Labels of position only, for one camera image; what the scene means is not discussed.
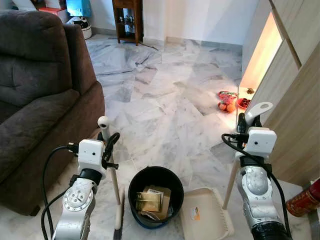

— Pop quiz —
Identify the wooden handled broom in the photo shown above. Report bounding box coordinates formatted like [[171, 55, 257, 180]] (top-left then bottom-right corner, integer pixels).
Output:
[[97, 115, 126, 232]]

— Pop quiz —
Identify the beige long handled dustpan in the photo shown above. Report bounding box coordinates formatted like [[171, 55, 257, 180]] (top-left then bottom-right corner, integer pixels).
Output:
[[179, 101, 275, 240]]

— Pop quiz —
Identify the small red bowl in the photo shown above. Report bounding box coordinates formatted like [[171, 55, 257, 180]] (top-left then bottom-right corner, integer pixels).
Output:
[[236, 97, 253, 110]]

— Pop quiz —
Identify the round black waste bin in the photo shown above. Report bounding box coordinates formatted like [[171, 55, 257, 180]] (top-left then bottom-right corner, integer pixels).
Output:
[[128, 166, 185, 230]]

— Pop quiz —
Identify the light wood cabinet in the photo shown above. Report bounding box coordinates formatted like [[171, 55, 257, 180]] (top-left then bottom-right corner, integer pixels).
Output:
[[238, 0, 320, 189]]

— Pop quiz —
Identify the shiny gold box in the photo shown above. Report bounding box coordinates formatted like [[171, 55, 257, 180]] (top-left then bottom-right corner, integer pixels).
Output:
[[135, 189, 164, 214]]

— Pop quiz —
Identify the brown cardboard box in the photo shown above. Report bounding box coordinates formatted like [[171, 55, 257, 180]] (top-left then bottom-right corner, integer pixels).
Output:
[[142, 184, 172, 221]]

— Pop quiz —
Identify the dark brown fabric sofa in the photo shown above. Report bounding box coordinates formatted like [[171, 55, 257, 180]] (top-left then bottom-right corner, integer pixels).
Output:
[[0, 10, 106, 216]]

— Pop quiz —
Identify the red patterned canister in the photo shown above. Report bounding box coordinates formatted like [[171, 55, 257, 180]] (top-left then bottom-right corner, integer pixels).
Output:
[[285, 178, 320, 218]]

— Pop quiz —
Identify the white and black rice cooker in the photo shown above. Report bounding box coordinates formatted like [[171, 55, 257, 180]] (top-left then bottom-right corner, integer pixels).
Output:
[[66, 16, 93, 40]]

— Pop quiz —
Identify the dark wooden side table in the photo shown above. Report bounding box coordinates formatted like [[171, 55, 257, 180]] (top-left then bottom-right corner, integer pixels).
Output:
[[111, 0, 145, 47]]

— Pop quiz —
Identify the blue box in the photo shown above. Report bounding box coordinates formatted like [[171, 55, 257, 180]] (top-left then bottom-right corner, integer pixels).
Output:
[[65, 0, 93, 18]]

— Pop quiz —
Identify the flat red box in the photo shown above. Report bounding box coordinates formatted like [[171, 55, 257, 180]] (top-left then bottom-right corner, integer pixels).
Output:
[[37, 5, 69, 17]]

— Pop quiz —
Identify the white box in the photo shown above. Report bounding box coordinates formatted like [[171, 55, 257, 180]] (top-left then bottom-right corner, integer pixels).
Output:
[[10, 0, 38, 11]]

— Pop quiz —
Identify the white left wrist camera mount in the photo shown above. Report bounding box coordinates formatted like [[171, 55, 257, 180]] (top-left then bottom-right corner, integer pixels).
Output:
[[77, 139, 106, 174]]

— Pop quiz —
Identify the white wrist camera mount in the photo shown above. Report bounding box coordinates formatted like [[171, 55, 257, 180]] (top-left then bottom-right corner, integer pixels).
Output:
[[77, 139, 106, 174], [244, 127, 278, 159]]

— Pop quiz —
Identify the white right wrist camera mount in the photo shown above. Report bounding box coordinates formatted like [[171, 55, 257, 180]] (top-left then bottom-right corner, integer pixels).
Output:
[[244, 127, 278, 159]]

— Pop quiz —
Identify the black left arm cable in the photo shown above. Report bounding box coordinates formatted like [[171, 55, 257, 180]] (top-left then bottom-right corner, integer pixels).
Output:
[[41, 144, 81, 240]]

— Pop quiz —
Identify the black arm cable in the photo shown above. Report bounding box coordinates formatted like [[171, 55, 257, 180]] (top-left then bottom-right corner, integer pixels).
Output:
[[41, 144, 81, 240], [221, 133, 292, 237]]

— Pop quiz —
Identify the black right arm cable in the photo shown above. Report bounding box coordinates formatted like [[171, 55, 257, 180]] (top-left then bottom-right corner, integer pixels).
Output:
[[221, 133, 292, 237]]

